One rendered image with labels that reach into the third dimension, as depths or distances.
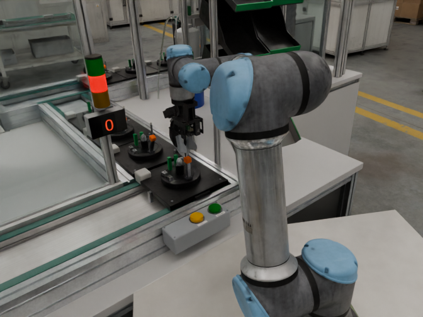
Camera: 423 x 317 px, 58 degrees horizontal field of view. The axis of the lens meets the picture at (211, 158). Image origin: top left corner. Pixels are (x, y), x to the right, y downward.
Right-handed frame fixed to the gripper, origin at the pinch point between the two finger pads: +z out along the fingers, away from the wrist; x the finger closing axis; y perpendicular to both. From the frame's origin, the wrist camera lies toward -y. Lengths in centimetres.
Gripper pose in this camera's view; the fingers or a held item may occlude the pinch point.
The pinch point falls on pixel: (183, 153)
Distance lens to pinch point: 126.6
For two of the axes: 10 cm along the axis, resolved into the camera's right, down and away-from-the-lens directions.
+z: 0.4, 8.7, 4.9
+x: 7.9, -3.2, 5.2
